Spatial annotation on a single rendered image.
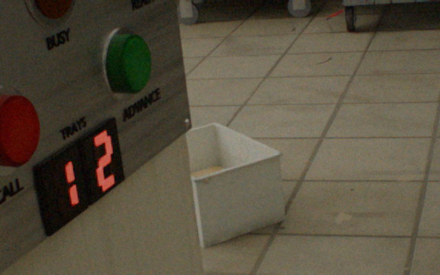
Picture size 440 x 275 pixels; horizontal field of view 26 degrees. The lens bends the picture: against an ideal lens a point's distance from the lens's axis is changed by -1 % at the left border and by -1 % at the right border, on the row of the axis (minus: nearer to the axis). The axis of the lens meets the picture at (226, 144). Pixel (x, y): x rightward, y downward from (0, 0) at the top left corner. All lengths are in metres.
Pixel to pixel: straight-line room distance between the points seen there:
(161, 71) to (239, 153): 1.69
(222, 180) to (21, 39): 1.59
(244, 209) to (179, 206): 1.43
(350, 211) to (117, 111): 1.67
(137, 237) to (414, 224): 1.52
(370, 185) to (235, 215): 0.38
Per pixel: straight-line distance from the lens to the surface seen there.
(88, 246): 0.52
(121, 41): 0.47
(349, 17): 3.69
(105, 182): 0.47
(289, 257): 1.95
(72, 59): 0.45
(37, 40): 0.42
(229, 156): 2.26
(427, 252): 1.93
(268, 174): 2.05
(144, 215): 0.57
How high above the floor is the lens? 0.88
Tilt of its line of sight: 20 degrees down
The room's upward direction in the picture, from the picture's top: 6 degrees counter-clockwise
